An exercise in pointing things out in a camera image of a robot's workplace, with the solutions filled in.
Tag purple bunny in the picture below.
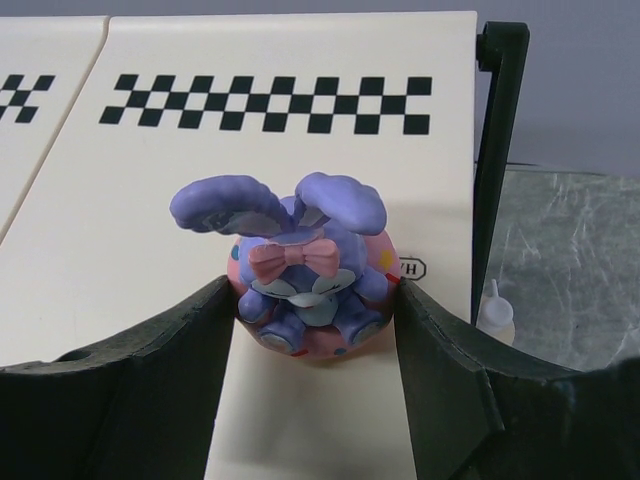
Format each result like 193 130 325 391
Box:
169 172 401 360

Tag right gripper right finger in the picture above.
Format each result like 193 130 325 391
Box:
397 280 639 479

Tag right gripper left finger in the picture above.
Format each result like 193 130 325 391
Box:
1 278 234 479

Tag cream pump bottle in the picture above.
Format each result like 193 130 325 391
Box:
476 279 515 346

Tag beige three-tier shelf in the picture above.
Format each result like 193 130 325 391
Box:
1 11 530 479

